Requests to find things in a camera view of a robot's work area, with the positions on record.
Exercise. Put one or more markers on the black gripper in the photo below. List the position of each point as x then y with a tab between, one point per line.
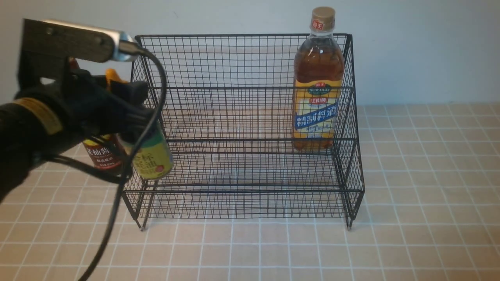
96	105

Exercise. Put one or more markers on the dark soy sauce bottle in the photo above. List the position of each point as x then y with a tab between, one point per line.
102	158

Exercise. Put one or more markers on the small yellow-capped sesame oil bottle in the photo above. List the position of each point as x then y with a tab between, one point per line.
154	159

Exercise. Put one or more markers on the amber cooking wine bottle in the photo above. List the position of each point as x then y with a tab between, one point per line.
318	76

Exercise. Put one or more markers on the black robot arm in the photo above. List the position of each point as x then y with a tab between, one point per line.
45	121

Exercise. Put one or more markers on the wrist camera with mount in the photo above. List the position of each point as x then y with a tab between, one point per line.
46	47

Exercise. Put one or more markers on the black wire mesh shelf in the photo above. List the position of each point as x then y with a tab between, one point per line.
228	120

